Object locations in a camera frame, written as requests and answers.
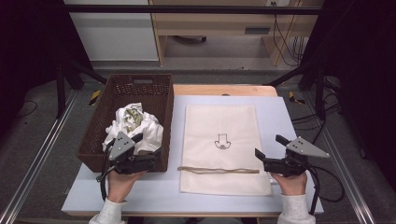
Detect aluminium floor rail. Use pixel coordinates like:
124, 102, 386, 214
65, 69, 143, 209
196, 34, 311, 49
0, 89, 80, 224
302, 92, 377, 224

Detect pale blue table mat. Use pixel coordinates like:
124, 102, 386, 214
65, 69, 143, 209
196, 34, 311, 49
61, 94, 325, 217

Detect black metal crossbar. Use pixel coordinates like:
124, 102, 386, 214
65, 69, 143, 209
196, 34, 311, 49
62, 4, 323, 15

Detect hand-held gripper cable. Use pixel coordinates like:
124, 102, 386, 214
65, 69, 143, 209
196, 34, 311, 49
306, 163, 346, 217
95, 143, 117, 202

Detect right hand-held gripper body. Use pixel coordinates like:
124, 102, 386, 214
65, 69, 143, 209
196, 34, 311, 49
262, 135, 331, 177

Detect brown wicker basket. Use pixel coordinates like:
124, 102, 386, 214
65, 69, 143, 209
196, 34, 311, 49
77, 73, 175, 174

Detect black floor cables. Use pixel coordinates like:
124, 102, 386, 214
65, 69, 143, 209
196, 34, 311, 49
290, 77, 343, 146

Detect white cabinet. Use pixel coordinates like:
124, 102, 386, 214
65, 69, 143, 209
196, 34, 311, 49
63, 0, 160, 62

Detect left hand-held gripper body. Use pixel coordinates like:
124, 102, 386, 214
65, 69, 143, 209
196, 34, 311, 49
104, 130, 160, 175

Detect person's right hand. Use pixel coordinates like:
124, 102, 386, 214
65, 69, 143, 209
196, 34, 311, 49
270, 172, 309, 197

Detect person's left hand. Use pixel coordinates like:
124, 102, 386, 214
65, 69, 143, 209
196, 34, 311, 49
106, 170, 148, 203

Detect wooden desk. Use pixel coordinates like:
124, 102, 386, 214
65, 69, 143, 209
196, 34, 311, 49
148, 0, 325, 67

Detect right hand-held gripper cable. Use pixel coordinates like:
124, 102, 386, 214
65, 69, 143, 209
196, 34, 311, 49
306, 163, 346, 217

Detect yellow and black tape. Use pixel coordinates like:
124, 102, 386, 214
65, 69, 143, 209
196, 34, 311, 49
288, 91, 306, 105
89, 90, 103, 106

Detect black hanging cables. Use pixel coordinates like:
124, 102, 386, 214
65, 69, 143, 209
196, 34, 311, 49
272, 1, 305, 67

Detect white garment with green print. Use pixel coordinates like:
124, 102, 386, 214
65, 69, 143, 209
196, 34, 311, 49
102, 102, 164, 156

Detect black metal stand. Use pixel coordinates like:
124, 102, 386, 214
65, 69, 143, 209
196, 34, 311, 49
55, 58, 108, 119
266, 59, 329, 121

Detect cream mesh laundry bag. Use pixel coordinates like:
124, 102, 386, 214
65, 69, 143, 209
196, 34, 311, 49
177, 104, 273, 197

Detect left hand-held gripper cable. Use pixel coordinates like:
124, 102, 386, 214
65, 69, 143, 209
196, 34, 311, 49
95, 143, 117, 202

